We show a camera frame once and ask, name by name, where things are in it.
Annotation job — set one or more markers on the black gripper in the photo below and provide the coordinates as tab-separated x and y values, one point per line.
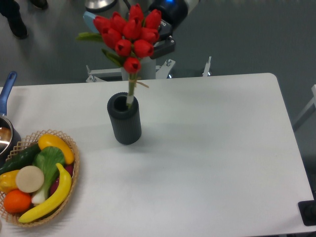
160	31

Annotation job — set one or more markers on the red tulip bouquet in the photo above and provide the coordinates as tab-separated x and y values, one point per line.
127	38

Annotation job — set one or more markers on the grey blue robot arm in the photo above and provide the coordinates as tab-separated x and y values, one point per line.
173	12

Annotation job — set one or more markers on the dark grey ribbed vase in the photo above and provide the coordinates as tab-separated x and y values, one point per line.
125	121

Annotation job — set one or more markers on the black shoe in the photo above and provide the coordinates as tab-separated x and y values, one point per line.
18	27

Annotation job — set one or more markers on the green bok choy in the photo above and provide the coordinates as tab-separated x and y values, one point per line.
46	161

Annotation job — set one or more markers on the green cucumber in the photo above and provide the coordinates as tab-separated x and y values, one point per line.
20	160

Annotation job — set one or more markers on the yellow banana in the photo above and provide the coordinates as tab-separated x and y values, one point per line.
61	193

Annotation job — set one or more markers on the beige round disc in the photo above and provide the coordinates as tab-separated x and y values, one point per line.
29	179

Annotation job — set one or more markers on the yellow bell pepper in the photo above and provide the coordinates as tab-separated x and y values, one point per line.
7	181

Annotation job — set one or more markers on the orange fruit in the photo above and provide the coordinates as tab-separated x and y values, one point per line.
17	201

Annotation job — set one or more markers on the black device at table edge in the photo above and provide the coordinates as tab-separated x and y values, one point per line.
308	212

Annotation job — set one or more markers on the woven wicker basket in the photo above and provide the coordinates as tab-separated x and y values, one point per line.
23	144

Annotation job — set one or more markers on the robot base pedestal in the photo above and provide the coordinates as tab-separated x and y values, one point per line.
148	68

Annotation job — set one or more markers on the white metal frame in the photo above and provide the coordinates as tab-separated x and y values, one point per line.
164	71

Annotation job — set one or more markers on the blue handled saucepan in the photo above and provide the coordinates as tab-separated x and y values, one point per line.
9	137

